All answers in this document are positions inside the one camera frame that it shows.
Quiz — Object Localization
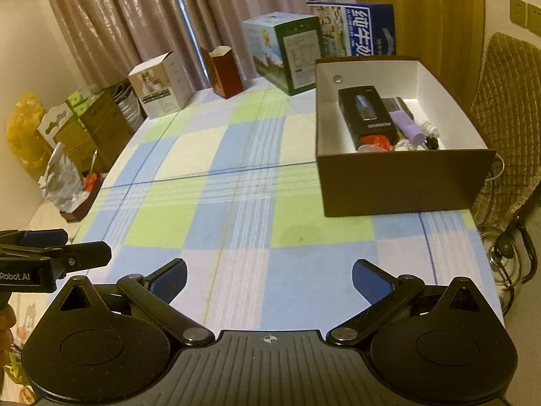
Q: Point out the stacked metal pots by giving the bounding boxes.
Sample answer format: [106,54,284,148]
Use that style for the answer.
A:
[112,84,142,132]

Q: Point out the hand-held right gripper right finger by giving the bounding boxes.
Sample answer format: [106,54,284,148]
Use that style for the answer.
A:
[326,259,487,347]

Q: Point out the person's left hand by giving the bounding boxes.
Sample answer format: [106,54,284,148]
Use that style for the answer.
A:
[0,308,17,368]

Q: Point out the blue milk carton box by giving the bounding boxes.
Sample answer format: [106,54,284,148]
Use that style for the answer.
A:
[306,0,399,58]

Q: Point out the crumpled clear plastic bag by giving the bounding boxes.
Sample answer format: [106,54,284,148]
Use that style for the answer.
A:
[40,144,85,212]

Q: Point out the open dark red carton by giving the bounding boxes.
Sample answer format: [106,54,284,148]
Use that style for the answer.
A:
[200,46,245,99]

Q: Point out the yellow plastic bag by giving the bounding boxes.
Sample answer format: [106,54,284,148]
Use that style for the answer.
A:
[6,95,47,170]

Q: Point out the black shaver box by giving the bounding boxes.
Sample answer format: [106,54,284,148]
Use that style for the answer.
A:
[338,86,398,153]

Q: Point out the quilted beige chair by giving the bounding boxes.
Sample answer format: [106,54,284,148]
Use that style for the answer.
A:
[469,31,541,305]

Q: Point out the white cutout cardboard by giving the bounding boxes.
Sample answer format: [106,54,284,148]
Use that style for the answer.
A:
[37,104,74,140]

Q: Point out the white product box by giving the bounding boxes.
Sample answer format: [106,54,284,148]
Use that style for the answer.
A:
[128,51,196,119]

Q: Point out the green milk carton box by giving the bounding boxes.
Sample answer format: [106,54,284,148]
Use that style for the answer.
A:
[243,14,322,96]

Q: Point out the checked tablecloth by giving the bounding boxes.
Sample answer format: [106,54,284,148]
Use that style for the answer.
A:
[70,78,505,335]

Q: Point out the green tissue packs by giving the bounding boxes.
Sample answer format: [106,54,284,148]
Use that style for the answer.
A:
[65,87,106,115]

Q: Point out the brown storage box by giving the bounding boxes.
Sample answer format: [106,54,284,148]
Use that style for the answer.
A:
[315,56,497,218]

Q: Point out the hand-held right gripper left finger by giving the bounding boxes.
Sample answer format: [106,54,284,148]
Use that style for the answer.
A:
[55,259,214,347]

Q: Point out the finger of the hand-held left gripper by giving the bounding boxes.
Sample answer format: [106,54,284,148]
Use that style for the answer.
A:
[55,241,113,280]
[0,229,69,248]

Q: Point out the pink patterned curtain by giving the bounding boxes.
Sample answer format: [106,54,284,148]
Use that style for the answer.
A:
[40,0,326,94]

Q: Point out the purple tube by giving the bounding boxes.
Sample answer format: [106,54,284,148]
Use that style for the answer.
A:
[389,109,424,146]

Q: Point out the dark red tray box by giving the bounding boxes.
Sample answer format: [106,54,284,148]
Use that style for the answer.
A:
[59,173,104,223]

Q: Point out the beige wall socket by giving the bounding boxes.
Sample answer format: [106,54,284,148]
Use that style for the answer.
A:
[509,0,529,26]
[525,2,541,35]

